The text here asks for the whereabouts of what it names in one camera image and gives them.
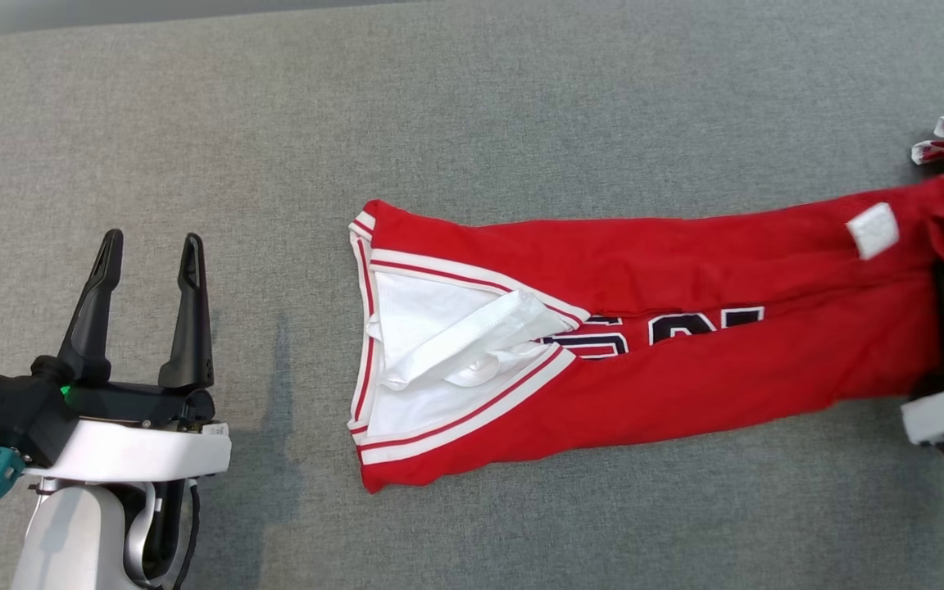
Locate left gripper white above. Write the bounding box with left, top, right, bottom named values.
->
left=25, top=229, right=231, bottom=481

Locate red basketball jersey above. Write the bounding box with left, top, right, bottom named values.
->
left=347, top=175, right=944, bottom=495

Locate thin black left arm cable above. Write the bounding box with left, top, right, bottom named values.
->
left=169, top=483, right=202, bottom=590

